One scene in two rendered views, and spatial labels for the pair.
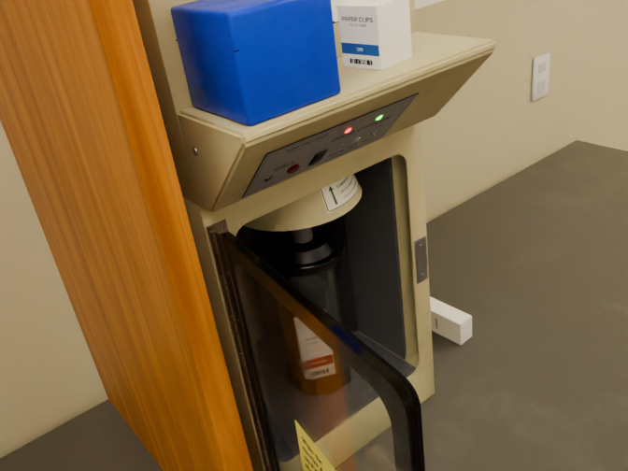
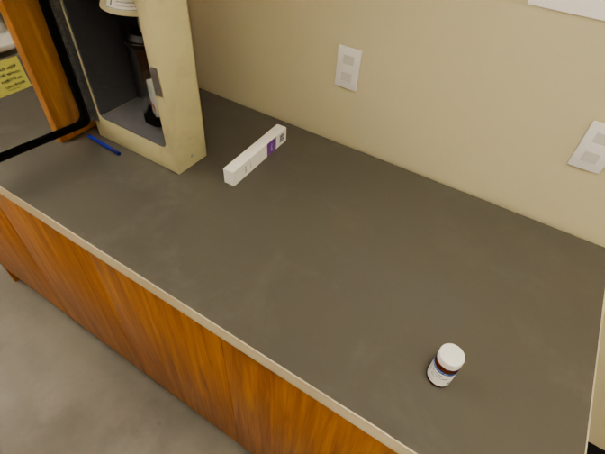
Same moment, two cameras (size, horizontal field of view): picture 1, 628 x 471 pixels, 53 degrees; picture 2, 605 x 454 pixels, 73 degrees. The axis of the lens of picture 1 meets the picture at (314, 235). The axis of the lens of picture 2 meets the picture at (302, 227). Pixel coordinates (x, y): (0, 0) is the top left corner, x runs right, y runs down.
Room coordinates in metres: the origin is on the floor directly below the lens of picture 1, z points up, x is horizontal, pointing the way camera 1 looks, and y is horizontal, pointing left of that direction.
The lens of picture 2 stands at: (0.67, -1.08, 1.65)
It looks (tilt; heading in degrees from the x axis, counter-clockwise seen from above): 45 degrees down; 63
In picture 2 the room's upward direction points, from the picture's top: 5 degrees clockwise
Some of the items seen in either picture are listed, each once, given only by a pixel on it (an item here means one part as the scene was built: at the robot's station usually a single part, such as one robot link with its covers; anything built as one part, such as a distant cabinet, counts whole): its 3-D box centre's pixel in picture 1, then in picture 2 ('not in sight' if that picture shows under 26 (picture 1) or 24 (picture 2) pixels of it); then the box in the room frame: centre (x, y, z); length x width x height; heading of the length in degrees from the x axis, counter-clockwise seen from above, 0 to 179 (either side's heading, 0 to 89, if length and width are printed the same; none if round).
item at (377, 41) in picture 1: (375, 31); not in sight; (0.64, -0.09, 1.54); 0.05 x 0.05 x 0.06; 42
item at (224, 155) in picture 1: (350, 121); not in sight; (0.62, -0.06, 1.46); 0.32 x 0.12 x 0.10; 124
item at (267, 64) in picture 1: (257, 50); not in sight; (0.56, 0.03, 1.56); 0.10 x 0.10 x 0.09; 34
